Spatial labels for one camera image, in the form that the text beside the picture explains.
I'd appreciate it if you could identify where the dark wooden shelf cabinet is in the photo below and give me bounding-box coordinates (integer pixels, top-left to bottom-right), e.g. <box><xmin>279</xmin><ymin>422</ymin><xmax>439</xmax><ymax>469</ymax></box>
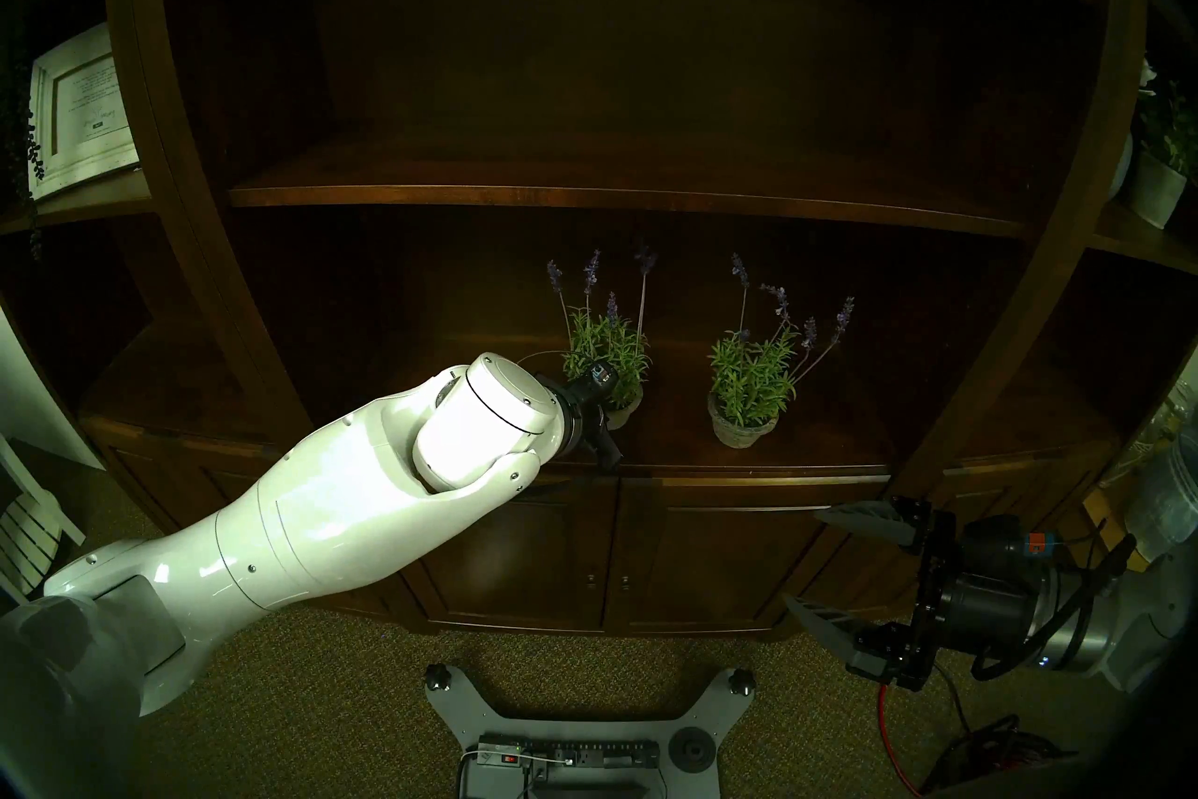
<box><xmin>0</xmin><ymin>0</ymin><xmax>1198</xmax><ymax>644</ymax></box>

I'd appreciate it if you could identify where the pale vase with white flowers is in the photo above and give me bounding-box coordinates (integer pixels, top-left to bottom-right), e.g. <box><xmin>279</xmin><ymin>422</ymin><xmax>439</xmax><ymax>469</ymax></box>
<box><xmin>1109</xmin><ymin>58</ymin><xmax>1160</xmax><ymax>201</ymax></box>

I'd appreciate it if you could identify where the light wooden side table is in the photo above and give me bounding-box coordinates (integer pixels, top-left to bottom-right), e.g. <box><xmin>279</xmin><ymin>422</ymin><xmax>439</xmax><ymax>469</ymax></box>
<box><xmin>1081</xmin><ymin>488</ymin><xmax>1138</xmax><ymax>564</ymax></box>

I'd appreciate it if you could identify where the grey metal robot base plate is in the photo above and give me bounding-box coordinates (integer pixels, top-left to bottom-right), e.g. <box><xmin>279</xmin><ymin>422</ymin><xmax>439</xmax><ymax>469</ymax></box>
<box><xmin>426</xmin><ymin>664</ymin><xmax>757</xmax><ymax>799</ymax></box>

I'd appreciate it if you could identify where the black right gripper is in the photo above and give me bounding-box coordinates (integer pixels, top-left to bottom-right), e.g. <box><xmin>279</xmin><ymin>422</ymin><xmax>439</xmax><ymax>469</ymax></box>
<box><xmin>782</xmin><ymin>496</ymin><xmax>1050</xmax><ymax>692</ymax></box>

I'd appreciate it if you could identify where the green plant in white pot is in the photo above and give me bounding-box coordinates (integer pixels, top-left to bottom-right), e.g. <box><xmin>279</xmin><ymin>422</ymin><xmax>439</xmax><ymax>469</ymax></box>
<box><xmin>1126</xmin><ymin>81</ymin><xmax>1198</xmax><ymax>232</ymax></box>

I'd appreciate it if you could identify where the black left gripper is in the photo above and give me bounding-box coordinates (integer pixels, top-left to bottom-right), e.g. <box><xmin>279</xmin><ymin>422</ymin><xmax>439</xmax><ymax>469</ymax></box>
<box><xmin>538</xmin><ymin>371</ymin><xmax>625</xmax><ymax>470</ymax></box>

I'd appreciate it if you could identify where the black round rubber cap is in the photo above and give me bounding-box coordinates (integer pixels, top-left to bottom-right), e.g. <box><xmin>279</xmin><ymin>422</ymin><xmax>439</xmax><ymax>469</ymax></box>
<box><xmin>672</xmin><ymin>727</ymin><xmax>717</xmax><ymax>775</ymax></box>

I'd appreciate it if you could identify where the fake lavender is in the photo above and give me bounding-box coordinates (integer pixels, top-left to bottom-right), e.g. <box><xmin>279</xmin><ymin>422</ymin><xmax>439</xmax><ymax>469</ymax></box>
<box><xmin>707</xmin><ymin>252</ymin><xmax>857</xmax><ymax>450</ymax></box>
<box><xmin>546</xmin><ymin>245</ymin><xmax>659</xmax><ymax>431</ymax></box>

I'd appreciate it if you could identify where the white framed certificate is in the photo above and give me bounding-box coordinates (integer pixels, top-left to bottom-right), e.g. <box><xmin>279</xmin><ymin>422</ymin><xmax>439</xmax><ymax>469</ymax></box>
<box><xmin>28</xmin><ymin>25</ymin><xmax>141</xmax><ymax>199</ymax></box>

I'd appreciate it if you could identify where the grey power strip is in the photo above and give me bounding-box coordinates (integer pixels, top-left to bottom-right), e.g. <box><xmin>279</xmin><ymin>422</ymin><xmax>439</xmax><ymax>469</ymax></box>
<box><xmin>477</xmin><ymin>736</ymin><xmax>662</xmax><ymax>776</ymax></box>

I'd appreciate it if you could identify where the dark trailing plant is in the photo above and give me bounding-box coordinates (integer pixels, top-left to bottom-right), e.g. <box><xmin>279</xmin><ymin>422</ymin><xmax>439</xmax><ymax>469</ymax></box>
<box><xmin>0</xmin><ymin>11</ymin><xmax>48</xmax><ymax>260</ymax></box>

